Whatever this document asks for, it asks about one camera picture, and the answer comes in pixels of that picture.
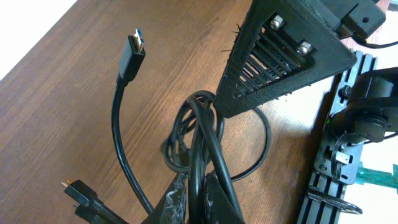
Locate right camera cable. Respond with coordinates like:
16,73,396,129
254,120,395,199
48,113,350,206
353,35,398,50

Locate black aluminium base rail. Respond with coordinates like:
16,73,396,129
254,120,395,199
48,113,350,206
294,50,377,224

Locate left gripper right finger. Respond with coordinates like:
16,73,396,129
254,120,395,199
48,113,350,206
204,173,244,224

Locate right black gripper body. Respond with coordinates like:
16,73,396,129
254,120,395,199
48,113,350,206
323,0,386,39

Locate black USB cable thick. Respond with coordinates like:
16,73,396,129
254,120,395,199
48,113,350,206
111,28,246,224

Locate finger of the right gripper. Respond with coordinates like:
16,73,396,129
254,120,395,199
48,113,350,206
215,1,357,118

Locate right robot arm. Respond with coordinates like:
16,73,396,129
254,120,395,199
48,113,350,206
215,0,397,144

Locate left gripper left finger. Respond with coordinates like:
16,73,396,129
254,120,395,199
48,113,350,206
142,174,187,224

